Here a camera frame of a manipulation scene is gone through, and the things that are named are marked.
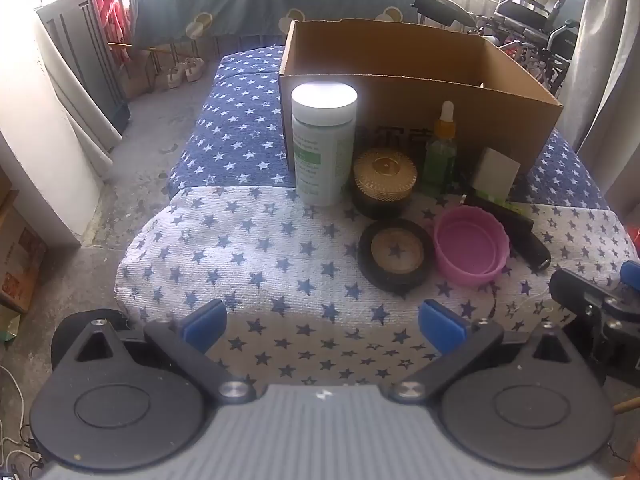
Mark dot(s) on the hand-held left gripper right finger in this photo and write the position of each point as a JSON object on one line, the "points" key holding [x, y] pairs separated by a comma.
{"points": [[440, 325]]}

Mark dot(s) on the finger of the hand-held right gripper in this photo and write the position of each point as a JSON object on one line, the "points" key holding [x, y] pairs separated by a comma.
{"points": [[580, 292]]}

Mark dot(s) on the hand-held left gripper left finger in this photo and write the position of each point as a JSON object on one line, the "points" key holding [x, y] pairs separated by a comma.
{"points": [[205, 326]]}

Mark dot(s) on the black key fob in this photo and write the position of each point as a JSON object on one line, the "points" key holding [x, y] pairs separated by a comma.
{"points": [[525, 245]]}

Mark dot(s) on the pink plastic cup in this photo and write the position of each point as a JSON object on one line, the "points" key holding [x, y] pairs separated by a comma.
{"points": [[467, 250]]}

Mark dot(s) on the white charger plug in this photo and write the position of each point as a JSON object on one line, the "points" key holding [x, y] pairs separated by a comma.
{"points": [[495, 172]]}

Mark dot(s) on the gold-lidded round jar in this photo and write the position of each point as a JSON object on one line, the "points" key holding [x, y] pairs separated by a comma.
{"points": [[385, 172]]}

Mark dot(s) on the green dropper bottle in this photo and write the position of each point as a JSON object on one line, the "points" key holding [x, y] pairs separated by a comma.
{"points": [[441, 160]]}

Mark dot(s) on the brown cardboard box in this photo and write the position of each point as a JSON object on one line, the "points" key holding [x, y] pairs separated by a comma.
{"points": [[500, 107]]}

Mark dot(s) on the star-patterned blanket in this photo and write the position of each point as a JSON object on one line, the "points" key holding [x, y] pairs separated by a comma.
{"points": [[250, 260]]}

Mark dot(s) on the printed cardboard carton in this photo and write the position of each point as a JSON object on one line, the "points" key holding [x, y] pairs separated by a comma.
{"points": [[20, 255]]}

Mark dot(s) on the white curtain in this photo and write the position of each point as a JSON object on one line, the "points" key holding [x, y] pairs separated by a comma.
{"points": [[610, 85]]}

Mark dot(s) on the white bottle with green label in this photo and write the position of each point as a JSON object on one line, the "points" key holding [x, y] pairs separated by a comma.
{"points": [[322, 150]]}

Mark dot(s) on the beige shoe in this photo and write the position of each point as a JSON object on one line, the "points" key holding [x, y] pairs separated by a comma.
{"points": [[176, 76], [195, 70]]}

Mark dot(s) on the black wheelchair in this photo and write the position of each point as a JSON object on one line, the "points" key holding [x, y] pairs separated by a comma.
{"points": [[535, 25]]}

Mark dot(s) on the grey panel board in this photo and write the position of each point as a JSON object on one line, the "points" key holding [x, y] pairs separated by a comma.
{"points": [[85, 55]]}

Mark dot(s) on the black padded seat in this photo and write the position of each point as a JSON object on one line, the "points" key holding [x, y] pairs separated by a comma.
{"points": [[442, 10]]}

